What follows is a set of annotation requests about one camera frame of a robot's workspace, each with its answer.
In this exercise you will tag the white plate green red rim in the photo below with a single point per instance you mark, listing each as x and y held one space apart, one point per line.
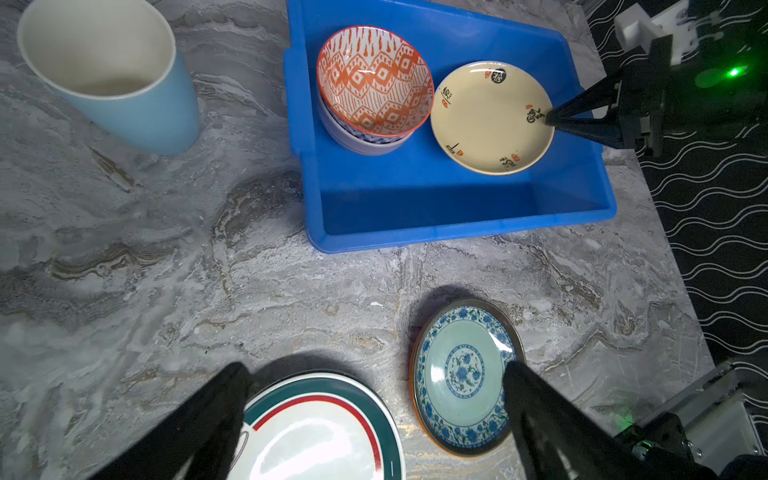
319 425

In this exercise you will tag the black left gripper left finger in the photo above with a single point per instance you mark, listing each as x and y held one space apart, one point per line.
201 434

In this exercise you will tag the cream yellow patterned plate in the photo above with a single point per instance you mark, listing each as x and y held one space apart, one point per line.
490 118

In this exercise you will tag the blue plastic bin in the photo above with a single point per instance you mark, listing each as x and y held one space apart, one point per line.
417 193

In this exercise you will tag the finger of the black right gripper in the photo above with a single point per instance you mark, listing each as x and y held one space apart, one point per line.
607 133
602 94

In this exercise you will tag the lavender ceramic bowl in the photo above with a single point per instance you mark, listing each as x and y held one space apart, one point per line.
350 142

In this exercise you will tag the orange patterned ceramic bowl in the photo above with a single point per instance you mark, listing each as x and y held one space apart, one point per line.
374 82

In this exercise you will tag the light blue ceramic mug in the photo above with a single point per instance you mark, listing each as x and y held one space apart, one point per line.
116 62

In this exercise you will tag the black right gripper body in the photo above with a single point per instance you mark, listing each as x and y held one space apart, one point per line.
703 70

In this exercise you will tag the blue floral green plate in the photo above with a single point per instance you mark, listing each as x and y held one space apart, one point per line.
456 376

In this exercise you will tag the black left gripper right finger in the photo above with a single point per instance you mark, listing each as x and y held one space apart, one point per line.
547 428

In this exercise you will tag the metal base rail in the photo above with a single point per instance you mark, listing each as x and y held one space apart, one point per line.
707 425

